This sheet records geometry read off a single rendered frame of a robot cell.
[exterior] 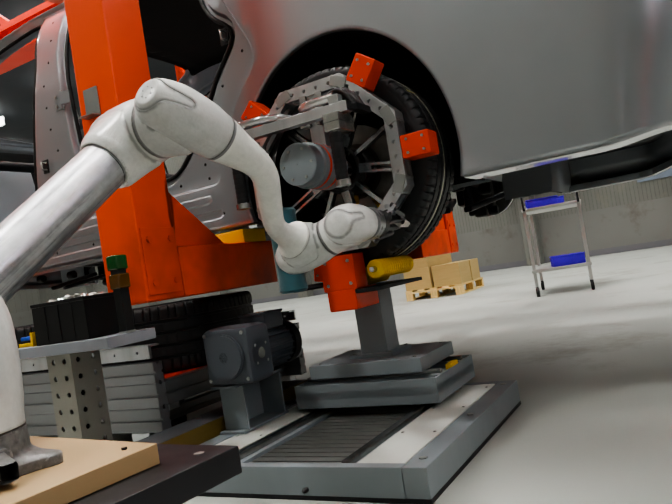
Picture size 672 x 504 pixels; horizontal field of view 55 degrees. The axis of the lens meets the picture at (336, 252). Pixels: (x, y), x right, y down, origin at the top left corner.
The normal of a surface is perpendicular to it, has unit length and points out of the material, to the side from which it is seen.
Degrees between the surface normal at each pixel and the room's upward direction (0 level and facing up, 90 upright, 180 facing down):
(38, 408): 90
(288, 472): 90
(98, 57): 90
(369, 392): 90
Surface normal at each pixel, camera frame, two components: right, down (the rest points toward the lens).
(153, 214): 0.86, -0.15
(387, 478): -0.48, 0.05
